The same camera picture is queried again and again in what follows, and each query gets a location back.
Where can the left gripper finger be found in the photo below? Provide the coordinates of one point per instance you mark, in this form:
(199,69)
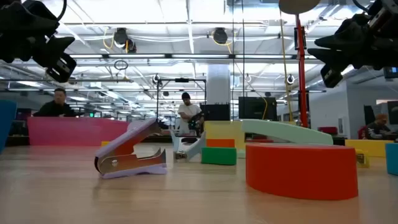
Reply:
(62,68)
(57,45)

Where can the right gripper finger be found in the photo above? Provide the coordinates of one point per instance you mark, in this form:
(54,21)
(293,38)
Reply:
(335,42)
(332,65)

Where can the mint green stapler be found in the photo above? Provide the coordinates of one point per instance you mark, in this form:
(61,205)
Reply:
(289,133)

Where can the yellow box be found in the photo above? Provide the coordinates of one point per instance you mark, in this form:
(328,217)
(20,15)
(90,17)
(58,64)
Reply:
(373,147)

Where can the red tape roll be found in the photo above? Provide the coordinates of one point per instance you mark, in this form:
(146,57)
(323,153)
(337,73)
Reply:
(301,171)

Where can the blue tape roll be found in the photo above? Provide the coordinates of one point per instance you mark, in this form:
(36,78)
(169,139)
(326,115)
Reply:
(392,158)

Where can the purple staple remover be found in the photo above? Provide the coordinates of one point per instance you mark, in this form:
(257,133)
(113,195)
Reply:
(130,165)

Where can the orange block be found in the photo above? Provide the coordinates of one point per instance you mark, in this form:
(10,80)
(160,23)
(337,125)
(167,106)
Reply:
(220,143)

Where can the green mini stapler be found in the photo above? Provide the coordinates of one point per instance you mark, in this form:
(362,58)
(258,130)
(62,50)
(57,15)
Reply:
(218,156)

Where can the grey staple remover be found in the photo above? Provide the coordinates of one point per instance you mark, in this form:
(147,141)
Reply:
(194,149)

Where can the computer monitor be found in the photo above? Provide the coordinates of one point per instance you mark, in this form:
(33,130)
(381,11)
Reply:
(391,72)

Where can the red desk lamp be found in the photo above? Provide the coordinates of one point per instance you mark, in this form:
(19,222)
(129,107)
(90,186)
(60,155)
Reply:
(301,77)

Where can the pink plastic bin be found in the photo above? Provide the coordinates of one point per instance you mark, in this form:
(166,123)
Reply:
(71,132)

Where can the red box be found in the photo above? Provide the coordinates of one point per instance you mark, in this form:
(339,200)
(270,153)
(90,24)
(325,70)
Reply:
(327,130)

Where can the blue plastic bin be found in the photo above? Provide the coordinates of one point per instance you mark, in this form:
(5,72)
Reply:
(7,124)

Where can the black monitor back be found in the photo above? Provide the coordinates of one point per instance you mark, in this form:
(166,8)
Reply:
(257,109)

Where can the white column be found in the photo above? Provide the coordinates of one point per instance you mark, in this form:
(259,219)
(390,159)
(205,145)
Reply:
(218,84)

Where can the yellow plastic bin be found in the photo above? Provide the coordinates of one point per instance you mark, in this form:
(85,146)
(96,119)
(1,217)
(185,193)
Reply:
(224,130)

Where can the black ribbed box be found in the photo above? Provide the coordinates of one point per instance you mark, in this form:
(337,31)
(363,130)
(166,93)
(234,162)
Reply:
(214,112)

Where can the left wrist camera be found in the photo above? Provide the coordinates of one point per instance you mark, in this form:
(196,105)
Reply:
(38,9)

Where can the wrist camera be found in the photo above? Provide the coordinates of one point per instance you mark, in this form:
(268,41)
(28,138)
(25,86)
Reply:
(385,17)
(38,9)

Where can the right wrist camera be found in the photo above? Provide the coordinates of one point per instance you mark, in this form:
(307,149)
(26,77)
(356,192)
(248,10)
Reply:
(385,17)

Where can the black metal frame rig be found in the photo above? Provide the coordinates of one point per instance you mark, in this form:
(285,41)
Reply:
(182,80)

